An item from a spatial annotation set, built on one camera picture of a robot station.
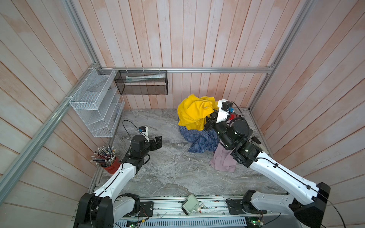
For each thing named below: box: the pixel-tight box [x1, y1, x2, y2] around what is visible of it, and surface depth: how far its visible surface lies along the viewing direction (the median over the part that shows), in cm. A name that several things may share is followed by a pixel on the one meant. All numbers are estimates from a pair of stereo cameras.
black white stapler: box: [248, 136, 262, 145], surface depth 97 cm
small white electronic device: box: [181, 194, 207, 216], surface depth 73 cm
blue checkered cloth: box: [178, 125, 221, 153], surface depth 94 cm
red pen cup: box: [90, 144, 122, 175], surface depth 79 cm
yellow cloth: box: [177, 94, 220, 131], surface depth 59 cm
